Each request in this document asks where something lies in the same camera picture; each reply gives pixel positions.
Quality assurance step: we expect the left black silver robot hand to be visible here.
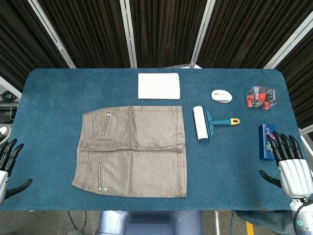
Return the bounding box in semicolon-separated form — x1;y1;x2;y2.
0;138;33;207

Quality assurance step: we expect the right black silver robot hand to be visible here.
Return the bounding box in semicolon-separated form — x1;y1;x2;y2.
258;131;313;199

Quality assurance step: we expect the teal yellow lint roller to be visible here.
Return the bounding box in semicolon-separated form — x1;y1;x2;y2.
192;105;241;143

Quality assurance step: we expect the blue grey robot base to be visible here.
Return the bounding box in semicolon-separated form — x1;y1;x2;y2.
97;210;204;235

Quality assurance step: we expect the taupe shiny zippered skirt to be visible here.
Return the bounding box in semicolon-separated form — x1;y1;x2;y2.
71;105;188;198

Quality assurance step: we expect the blue printed box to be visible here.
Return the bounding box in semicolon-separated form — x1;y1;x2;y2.
258;123;277;161

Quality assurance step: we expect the grey floor device box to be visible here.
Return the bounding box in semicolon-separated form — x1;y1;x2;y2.
0;105;18;121

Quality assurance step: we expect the clear box with red items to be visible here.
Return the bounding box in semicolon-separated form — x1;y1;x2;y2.
245;85;278;110

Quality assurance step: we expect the teal blue tablecloth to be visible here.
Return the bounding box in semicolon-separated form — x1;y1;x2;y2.
0;68;303;212

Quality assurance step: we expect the dark pleated screen panel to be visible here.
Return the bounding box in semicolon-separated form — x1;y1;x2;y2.
198;0;313;69
275;31;313;129
36;0;132;69
0;0;70;93
129;0;208;69

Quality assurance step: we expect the white computer mouse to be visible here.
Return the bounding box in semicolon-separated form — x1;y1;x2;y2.
211;89;233;104

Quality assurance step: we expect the white folded towel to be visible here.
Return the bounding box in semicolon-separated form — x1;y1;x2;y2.
137;72;181;100

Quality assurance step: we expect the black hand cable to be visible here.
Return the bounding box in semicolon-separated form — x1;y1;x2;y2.
292;200;313;227

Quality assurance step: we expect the thin blue floor cable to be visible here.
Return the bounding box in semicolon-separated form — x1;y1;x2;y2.
67;210;77;231

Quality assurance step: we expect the black floor cable bundle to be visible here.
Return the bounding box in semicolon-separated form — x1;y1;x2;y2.
0;89;21;104

